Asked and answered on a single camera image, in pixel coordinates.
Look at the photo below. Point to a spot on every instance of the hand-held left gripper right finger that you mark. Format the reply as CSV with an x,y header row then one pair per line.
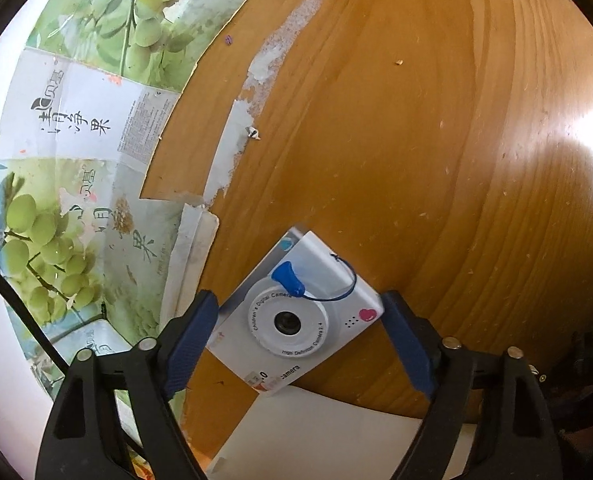
x,y
409,345

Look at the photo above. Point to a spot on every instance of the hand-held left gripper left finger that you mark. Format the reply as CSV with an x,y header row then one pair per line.
x,y
191,345

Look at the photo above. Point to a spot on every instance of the white toy camera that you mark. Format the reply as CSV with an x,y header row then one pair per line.
x,y
296,310

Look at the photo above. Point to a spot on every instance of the white plastic tray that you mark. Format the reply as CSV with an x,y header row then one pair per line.
x,y
326,435

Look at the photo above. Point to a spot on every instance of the grape pattern tissue boxes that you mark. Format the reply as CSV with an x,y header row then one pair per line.
x,y
86,160

